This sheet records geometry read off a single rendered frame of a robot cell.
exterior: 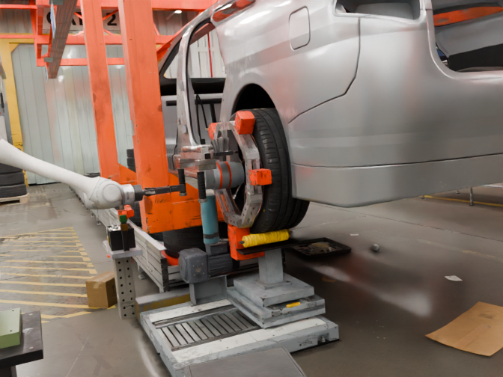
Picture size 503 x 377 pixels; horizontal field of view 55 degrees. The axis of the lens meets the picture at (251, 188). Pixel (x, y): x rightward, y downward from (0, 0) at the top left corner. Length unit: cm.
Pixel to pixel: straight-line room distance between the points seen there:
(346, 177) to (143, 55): 150
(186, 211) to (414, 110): 160
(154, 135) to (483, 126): 174
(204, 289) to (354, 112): 162
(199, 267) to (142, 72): 114
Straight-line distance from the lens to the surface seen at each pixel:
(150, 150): 286
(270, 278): 267
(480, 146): 199
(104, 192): 198
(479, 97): 192
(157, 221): 290
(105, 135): 477
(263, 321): 249
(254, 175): 224
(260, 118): 241
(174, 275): 310
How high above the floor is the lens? 106
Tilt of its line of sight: 7 degrees down
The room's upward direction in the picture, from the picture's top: 5 degrees counter-clockwise
